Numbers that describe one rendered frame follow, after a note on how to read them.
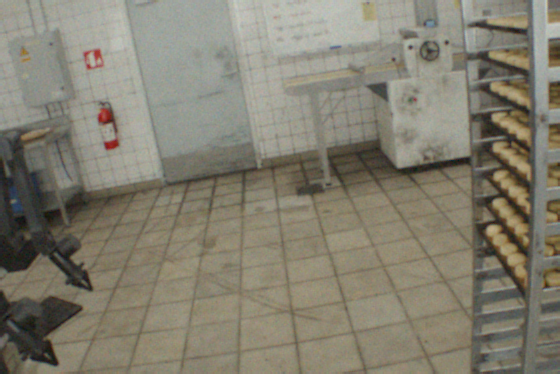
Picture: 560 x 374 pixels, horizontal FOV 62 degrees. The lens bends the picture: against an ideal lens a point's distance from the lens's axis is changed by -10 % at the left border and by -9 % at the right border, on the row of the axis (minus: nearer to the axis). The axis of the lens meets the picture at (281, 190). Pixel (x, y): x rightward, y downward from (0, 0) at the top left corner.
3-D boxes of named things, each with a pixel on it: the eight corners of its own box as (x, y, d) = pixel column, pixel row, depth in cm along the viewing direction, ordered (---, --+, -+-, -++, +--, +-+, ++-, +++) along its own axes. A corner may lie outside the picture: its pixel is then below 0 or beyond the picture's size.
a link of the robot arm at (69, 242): (41, 236, 174) (33, 246, 166) (62, 218, 173) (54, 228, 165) (64, 259, 178) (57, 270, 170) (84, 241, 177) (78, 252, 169)
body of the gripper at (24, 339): (50, 332, 140) (32, 315, 137) (39, 352, 130) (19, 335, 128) (36, 342, 141) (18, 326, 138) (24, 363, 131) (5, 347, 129)
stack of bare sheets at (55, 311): (9, 362, 270) (7, 358, 269) (-23, 346, 290) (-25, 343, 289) (83, 309, 317) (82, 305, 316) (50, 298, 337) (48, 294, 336)
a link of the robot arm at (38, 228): (6, 134, 161) (-7, 142, 151) (22, 130, 161) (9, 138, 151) (44, 244, 176) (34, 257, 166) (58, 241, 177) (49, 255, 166)
